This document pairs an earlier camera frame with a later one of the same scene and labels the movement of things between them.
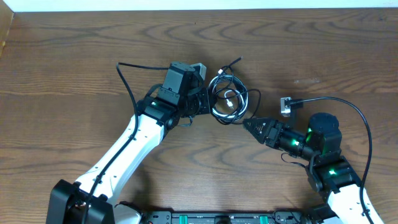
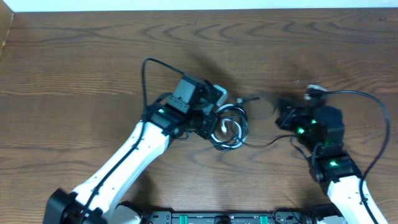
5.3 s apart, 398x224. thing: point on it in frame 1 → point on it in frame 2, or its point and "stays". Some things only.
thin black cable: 245,92 → 270,142
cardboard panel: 6,17 stays
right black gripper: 271,134 → 286,115
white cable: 242,91 → 223,124
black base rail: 226,218 stays
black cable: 222,77 → 220,145
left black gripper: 204,104 → 207,125
